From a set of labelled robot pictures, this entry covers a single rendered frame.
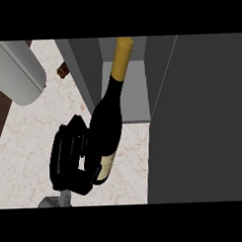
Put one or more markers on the dark wine bottle gold foil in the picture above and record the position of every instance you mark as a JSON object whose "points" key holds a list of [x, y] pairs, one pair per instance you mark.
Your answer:
{"points": [[106, 126]]}

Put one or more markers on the small brown wooden object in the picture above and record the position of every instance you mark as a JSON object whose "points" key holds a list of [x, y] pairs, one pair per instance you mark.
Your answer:
{"points": [[63, 70]]}

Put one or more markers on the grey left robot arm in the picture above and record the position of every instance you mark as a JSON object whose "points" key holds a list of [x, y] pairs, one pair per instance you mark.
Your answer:
{"points": [[53, 201]]}

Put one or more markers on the grey open cabinet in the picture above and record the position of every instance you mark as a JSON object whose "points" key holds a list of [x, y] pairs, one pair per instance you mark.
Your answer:
{"points": [[132, 93]]}

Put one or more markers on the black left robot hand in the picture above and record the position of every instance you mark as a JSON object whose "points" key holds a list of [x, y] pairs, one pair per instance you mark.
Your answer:
{"points": [[66, 161]]}

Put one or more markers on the dark grey cabinet door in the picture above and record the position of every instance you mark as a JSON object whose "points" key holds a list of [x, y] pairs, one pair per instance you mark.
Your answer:
{"points": [[198, 123]]}

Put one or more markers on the pale grey rounded appliance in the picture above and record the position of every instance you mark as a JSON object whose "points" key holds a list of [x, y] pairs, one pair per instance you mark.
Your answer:
{"points": [[16, 74]]}

